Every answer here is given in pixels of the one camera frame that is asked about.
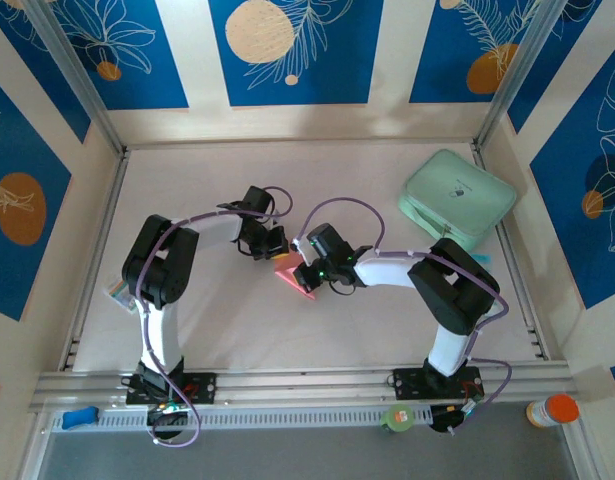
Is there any orange-capped bottle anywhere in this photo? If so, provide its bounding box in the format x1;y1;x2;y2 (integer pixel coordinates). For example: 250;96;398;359
525;393;581;429

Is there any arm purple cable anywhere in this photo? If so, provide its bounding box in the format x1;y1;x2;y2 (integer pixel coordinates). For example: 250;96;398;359
292;197;514;436
136;185;294;448

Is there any blue bone-shaped block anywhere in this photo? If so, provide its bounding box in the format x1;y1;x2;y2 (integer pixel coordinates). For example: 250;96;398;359
61;407;99;431

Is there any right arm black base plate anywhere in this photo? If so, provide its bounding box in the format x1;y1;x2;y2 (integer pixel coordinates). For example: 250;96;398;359
386;366;486;401

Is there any black controller with LED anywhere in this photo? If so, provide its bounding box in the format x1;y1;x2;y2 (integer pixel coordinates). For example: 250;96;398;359
145;402;189;441
429;399;483;435

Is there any aluminium table side rail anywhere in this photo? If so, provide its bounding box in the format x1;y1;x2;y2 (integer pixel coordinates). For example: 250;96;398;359
471;144;547;362
59;149;131;372

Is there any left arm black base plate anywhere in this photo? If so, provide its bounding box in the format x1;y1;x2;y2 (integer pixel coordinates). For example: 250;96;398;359
120;370;218;406

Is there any pink paper sheet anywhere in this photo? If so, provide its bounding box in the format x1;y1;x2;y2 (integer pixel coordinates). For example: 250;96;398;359
274;252;317;301

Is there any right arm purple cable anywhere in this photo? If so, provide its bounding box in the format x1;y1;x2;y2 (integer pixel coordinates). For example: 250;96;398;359
292;197;514;436

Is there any grey slotted cable duct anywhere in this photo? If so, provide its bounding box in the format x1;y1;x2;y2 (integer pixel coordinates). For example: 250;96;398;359
49;403;433;434

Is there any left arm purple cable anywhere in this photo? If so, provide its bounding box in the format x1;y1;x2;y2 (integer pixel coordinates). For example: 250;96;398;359
136;185;294;448

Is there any colourful striped packet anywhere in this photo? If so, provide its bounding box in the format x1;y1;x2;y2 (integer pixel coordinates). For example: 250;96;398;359
105;277;138;314

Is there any aluminium frame post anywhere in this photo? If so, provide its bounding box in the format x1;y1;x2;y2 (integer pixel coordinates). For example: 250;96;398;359
471;0;572;150
24;0;131;156

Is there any long aluminium base rail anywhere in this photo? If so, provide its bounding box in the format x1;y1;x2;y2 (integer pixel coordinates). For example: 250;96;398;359
29;362;576;414

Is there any green tape roll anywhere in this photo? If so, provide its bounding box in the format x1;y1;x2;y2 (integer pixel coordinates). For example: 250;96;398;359
379;403;416;435

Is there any mint green zip pouch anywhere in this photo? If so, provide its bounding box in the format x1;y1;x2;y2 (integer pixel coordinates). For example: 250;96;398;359
397;148;518;253

